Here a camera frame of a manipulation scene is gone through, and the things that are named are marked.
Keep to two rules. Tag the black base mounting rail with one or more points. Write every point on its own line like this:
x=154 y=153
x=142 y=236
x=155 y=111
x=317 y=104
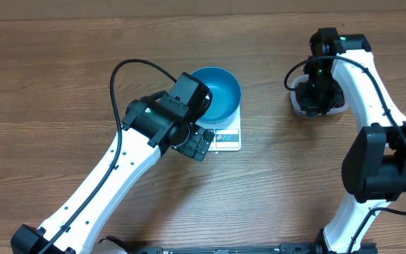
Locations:
x=110 y=244

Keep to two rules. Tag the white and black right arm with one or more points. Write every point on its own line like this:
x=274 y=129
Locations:
x=340 y=74

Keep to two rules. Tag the blue metal bowl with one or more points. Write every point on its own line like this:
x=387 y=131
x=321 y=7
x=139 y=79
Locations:
x=226 y=91

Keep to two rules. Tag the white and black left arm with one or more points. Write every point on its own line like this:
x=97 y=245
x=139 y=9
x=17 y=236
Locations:
x=151 y=125

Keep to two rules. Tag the white digital kitchen scale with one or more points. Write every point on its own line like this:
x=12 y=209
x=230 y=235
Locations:
x=228 y=135

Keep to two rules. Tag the clear plastic food container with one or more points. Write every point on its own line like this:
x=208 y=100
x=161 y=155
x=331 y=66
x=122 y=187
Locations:
x=296 y=107

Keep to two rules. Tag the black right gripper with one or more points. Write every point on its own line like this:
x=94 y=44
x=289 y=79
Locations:
x=310 y=106

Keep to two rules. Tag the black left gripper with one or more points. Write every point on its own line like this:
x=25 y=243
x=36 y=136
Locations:
x=192 y=148

